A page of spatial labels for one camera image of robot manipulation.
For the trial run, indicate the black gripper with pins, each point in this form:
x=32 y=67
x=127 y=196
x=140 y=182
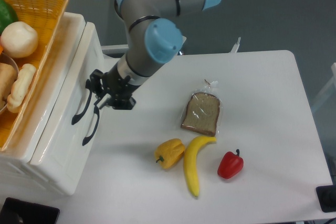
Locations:
x=111 y=89

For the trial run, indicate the white top drawer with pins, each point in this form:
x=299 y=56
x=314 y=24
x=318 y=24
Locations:
x=66 y=141

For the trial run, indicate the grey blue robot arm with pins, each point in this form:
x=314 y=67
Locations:
x=141 y=70

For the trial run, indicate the white drawer cabinet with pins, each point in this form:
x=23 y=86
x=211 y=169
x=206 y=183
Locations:
x=16 y=167

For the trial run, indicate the yellow bell pepper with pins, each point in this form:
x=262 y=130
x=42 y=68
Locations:
x=169 y=153

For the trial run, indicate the cream twisted bread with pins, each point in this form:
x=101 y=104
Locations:
x=20 y=87

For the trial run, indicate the bagged bread slice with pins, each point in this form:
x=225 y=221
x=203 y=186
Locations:
x=203 y=110

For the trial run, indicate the tan bread roll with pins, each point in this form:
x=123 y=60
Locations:
x=8 y=77

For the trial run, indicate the orange woven basket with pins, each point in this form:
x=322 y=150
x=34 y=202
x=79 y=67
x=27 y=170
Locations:
x=43 y=16

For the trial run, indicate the white round bun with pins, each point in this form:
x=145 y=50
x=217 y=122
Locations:
x=19 y=40

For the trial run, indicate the yellow banana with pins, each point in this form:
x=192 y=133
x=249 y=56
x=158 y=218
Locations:
x=190 y=162

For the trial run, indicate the green pepper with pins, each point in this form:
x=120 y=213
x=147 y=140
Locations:
x=8 y=15

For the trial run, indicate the red bell pepper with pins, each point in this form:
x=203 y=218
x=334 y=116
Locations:
x=230 y=165

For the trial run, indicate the black device bottom left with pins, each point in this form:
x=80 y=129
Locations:
x=19 y=211

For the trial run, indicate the black device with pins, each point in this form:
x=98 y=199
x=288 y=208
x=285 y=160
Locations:
x=326 y=197
x=19 y=211

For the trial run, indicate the black device bottom right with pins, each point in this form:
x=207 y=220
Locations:
x=326 y=197

